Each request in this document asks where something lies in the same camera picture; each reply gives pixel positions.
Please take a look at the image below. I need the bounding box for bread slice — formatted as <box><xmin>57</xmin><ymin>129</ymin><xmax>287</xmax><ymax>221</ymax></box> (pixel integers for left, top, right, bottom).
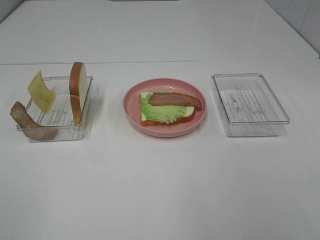
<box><xmin>69</xmin><ymin>61</ymin><xmax>89</xmax><ymax>125</ymax></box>
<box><xmin>139</xmin><ymin>91</ymin><xmax>196</xmax><ymax>127</ymax></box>

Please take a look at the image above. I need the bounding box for bacon strip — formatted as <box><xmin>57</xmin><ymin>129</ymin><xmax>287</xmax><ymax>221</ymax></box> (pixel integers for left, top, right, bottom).
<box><xmin>148</xmin><ymin>92</ymin><xmax>202</xmax><ymax>110</ymax></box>
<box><xmin>10</xmin><ymin>101</ymin><xmax>58</xmax><ymax>141</ymax></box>

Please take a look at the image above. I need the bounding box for pink round plate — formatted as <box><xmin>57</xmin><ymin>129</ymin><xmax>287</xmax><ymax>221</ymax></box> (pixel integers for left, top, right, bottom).
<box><xmin>123</xmin><ymin>78</ymin><xmax>207</xmax><ymax>138</ymax></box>

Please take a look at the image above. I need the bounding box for yellow cheese slice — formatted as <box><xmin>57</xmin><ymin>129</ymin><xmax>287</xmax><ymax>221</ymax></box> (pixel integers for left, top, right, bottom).
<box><xmin>27</xmin><ymin>70</ymin><xmax>57</xmax><ymax>113</ymax></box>

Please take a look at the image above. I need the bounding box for right clear plastic tray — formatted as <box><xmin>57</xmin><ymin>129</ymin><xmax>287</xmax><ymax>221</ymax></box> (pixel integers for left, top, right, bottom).
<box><xmin>211</xmin><ymin>73</ymin><xmax>290</xmax><ymax>137</ymax></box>

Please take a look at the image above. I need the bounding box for left clear plastic tray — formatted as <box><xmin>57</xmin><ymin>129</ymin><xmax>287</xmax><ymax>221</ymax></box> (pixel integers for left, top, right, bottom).
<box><xmin>16</xmin><ymin>75</ymin><xmax>94</xmax><ymax>142</ymax></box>

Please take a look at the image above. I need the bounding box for clear plastic tray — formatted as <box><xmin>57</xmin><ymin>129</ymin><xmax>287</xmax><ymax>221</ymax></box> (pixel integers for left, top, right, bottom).
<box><xmin>16</xmin><ymin>75</ymin><xmax>94</xmax><ymax>142</ymax></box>
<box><xmin>211</xmin><ymin>73</ymin><xmax>290</xmax><ymax>137</ymax></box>

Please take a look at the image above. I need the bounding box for green lettuce leaf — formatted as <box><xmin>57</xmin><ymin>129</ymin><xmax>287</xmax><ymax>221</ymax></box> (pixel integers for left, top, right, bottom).
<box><xmin>138</xmin><ymin>90</ymin><xmax>188</xmax><ymax>124</ymax></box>

